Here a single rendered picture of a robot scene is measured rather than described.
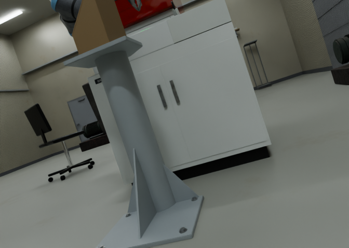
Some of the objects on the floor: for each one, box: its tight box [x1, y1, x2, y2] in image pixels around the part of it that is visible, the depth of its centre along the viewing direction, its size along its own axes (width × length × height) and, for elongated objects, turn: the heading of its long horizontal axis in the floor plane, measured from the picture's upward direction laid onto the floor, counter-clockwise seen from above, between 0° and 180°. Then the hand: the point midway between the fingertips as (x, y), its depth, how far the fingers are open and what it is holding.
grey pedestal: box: [63, 36, 204, 248], centre depth 127 cm, size 51×44×82 cm
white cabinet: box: [87, 22, 272, 186], centre depth 198 cm, size 64×96×82 cm, turn 159°
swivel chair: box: [24, 103, 95, 182], centre depth 393 cm, size 68×68×107 cm
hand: (137, 8), depth 169 cm, fingers closed
